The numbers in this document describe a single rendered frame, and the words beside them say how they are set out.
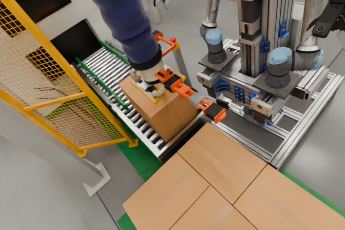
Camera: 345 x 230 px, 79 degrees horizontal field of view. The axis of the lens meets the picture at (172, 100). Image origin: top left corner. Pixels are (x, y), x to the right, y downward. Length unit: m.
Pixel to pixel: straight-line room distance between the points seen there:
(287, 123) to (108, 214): 2.04
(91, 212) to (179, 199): 1.26
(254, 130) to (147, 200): 1.22
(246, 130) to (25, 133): 1.96
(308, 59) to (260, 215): 1.00
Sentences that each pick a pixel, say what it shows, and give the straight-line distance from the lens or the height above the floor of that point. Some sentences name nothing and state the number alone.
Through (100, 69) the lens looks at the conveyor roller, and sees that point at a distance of 3.19.
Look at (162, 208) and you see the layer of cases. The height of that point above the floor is 0.54.
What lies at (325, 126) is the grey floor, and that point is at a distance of 2.63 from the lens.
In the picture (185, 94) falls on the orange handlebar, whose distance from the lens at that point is 1.18.
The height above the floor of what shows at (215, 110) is 1.30.
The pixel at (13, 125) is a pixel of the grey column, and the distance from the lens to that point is 1.98.
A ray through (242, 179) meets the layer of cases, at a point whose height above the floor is 0.54.
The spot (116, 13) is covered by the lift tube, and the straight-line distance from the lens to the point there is 1.15.
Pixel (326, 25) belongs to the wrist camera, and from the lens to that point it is 0.87.
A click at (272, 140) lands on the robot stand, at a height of 0.21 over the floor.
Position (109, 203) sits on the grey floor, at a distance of 2.61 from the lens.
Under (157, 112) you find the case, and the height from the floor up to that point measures 0.95.
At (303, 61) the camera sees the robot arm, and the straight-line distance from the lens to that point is 1.37.
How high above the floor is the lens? 2.14
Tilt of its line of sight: 46 degrees down
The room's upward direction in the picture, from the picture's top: 25 degrees counter-clockwise
